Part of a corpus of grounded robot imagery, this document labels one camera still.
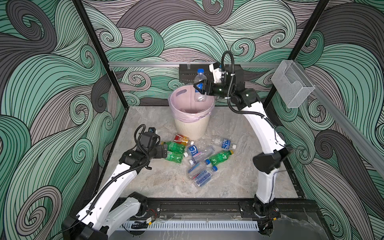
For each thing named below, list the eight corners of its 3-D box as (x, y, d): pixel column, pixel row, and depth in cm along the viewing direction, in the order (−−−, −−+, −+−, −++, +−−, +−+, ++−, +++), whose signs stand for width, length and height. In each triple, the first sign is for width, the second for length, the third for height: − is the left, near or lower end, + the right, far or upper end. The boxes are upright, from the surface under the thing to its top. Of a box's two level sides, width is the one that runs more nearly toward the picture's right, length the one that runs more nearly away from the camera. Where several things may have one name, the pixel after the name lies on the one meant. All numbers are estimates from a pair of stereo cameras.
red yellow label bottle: (173, 142, 100) (173, 138, 96) (176, 137, 103) (176, 133, 99) (191, 149, 97) (191, 145, 93) (194, 143, 99) (194, 139, 95)
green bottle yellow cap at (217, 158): (213, 167, 89) (214, 164, 85) (208, 160, 92) (209, 157, 88) (233, 156, 93) (234, 153, 90) (227, 150, 96) (229, 146, 93)
